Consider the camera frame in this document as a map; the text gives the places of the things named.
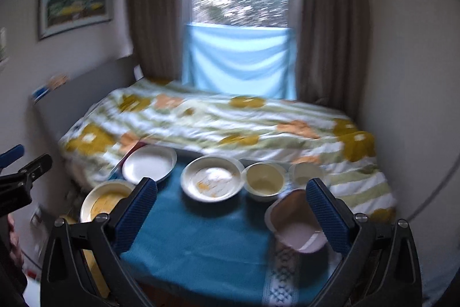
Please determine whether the white duck print plate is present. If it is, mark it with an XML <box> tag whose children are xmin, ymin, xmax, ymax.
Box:
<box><xmin>180</xmin><ymin>155</ymin><xmax>244</xmax><ymax>203</ymax></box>

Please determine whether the black cable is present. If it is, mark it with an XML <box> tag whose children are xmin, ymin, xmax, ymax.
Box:
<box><xmin>407</xmin><ymin>144</ymin><xmax>460</xmax><ymax>222</ymax></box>

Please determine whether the right brown curtain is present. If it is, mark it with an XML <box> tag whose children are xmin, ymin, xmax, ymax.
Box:
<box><xmin>294</xmin><ymin>0</ymin><xmax>372</xmax><ymax>119</ymax></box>

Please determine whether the cream ceramic bowl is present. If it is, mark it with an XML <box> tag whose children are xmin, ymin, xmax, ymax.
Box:
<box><xmin>242</xmin><ymin>162</ymin><xmax>287</xmax><ymax>203</ymax></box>

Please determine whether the blue patterned tablecloth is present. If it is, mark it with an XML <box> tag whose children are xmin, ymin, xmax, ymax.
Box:
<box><xmin>121</xmin><ymin>157</ymin><xmax>340</xmax><ymax>306</ymax></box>

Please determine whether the yellow pattern white plate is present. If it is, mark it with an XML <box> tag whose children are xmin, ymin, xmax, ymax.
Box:
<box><xmin>80</xmin><ymin>180</ymin><xmax>135</xmax><ymax>223</ymax></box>

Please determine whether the pink brown oval dish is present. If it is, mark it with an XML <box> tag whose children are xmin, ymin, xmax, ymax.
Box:
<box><xmin>264</xmin><ymin>189</ymin><xmax>327</xmax><ymax>254</ymax></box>

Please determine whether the light blue window cloth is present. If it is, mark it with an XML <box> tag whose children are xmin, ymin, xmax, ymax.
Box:
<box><xmin>182</xmin><ymin>23</ymin><xmax>296</xmax><ymax>100</ymax></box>

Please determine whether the white ribbed bowl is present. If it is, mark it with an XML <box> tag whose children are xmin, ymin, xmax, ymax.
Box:
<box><xmin>288</xmin><ymin>162</ymin><xmax>326</xmax><ymax>188</ymax></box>

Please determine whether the person's left hand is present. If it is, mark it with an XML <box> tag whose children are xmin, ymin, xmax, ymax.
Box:
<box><xmin>7</xmin><ymin>213</ymin><xmax>24</xmax><ymax>269</ymax></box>

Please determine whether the plain white plate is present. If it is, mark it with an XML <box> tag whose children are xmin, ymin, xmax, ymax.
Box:
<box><xmin>122</xmin><ymin>145</ymin><xmax>177</xmax><ymax>185</ymax></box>

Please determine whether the floral yellow green duvet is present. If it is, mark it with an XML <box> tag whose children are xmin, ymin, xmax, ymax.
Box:
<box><xmin>58</xmin><ymin>79</ymin><xmax>397</xmax><ymax>223</ymax></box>

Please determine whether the framed landscape picture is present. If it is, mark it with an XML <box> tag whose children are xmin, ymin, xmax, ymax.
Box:
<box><xmin>37</xmin><ymin>0</ymin><xmax>114</xmax><ymax>41</ymax></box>

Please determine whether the grey bed headboard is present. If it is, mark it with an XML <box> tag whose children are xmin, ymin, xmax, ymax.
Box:
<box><xmin>34</xmin><ymin>56</ymin><xmax>137</xmax><ymax>143</ymax></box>

